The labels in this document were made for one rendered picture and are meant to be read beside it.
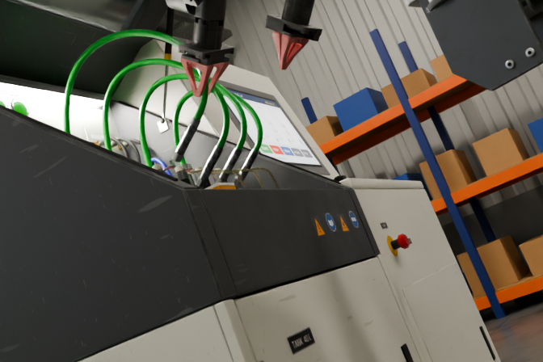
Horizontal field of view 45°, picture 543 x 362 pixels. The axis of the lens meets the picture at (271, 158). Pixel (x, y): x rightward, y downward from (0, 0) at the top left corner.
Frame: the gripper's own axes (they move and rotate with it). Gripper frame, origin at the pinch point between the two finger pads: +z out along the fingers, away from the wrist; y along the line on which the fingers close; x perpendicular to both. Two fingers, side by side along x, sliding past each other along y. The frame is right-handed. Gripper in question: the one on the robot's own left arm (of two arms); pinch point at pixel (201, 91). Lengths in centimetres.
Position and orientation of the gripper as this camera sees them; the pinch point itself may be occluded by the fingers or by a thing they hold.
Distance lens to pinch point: 132.8
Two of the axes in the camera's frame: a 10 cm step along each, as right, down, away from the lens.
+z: -1.4, 9.2, 3.5
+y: -5.3, 2.3, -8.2
